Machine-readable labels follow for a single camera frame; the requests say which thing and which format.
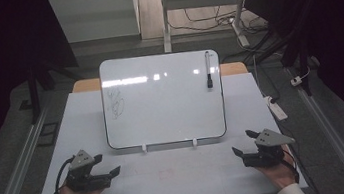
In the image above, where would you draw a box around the small white plug adapter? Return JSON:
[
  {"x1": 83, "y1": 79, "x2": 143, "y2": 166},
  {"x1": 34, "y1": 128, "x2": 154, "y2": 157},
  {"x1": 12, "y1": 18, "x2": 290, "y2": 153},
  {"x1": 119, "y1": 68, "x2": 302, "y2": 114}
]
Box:
[{"x1": 289, "y1": 75, "x2": 305, "y2": 87}]

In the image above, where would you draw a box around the wooden table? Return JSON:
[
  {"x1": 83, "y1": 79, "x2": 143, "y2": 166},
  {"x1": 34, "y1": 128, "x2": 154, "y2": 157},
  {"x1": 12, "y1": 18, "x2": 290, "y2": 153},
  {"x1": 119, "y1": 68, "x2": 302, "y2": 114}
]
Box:
[{"x1": 71, "y1": 58, "x2": 249, "y2": 97}]

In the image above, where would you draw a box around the white whiteboard with black rim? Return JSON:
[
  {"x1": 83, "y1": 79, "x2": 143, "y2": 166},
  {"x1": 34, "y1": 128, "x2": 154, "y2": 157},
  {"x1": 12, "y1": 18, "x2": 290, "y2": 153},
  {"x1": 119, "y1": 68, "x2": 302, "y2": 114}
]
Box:
[{"x1": 96, "y1": 45, "x2": 230, "y2": 153}]

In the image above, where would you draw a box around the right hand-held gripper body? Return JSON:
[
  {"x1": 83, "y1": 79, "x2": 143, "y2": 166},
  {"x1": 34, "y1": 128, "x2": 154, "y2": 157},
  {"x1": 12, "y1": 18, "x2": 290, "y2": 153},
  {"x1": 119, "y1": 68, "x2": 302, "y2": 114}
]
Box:
[{"x1": 239, "y1": 124, "x2": 300, "y2": 172}]

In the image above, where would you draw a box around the black and grey marker pen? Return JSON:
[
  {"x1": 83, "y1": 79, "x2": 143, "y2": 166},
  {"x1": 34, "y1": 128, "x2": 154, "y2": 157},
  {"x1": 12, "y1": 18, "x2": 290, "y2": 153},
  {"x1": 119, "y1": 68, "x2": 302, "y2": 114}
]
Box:
[{"x1": 202, "y1": 50, "x2": 215, "y2": 89}]

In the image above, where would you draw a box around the black power strip cable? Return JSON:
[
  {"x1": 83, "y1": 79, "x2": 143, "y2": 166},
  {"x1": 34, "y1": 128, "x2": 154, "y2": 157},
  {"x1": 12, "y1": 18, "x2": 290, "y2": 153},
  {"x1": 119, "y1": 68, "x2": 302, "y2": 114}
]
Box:
[{"x1": 221, "y1": 46, "x2": 283, "y2": 110}]

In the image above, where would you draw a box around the black metal stand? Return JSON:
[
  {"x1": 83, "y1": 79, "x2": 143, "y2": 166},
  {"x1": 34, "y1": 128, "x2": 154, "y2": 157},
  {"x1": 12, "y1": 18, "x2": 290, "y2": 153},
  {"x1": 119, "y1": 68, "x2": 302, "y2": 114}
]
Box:
[
  {"x1": 23, "y1": 57, "x2": 90, "y2": 126},
  {"x1": 241, "y1": 21, "x2": 320, "y2": 105}
]

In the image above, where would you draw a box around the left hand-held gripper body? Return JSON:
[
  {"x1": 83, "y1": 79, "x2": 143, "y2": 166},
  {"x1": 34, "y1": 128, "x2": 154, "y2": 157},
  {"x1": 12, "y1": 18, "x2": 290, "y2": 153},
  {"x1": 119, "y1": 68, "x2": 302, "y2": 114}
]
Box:
[{"x1": 62, "y1": 146, "x2": 112, "y2": 194}]

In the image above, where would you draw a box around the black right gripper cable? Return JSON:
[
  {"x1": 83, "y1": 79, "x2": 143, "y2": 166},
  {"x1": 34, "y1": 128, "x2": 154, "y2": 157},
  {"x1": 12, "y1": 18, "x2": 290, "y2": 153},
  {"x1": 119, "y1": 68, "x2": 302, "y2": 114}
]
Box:
[{"x1": 280, "y1": 146, "x2": 302, "y2": 186}]

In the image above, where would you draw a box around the white cabinet panel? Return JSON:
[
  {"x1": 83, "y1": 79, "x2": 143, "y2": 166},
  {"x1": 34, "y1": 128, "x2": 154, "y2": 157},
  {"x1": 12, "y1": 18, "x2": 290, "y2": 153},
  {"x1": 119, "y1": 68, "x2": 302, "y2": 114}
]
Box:
[{"x1": 47, "y1": 0, "x2": 144, "y2": 47}]

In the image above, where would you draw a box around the black rectangular floor frame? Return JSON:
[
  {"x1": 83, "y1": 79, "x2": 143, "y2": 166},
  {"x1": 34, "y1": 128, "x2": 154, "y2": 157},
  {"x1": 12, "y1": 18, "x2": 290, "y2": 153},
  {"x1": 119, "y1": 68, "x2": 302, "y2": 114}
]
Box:
[{"x1": 33, "y1": 120, "x2": 63, "y2": 149}]

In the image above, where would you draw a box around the white power strip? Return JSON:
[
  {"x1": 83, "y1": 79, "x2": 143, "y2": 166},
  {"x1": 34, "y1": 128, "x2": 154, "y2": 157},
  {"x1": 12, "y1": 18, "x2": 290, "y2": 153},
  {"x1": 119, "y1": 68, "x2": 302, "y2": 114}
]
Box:
[{"x1": 263, "y1": 93, "x2": 289, "y2": 124}]

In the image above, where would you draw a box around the person's right hand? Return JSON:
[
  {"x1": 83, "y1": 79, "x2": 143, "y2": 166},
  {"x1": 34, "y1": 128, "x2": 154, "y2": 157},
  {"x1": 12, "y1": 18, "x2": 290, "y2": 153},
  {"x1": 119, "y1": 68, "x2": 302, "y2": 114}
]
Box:
[{"x1": 252, "y1": 143, "x2": 300, "y2": 193}]

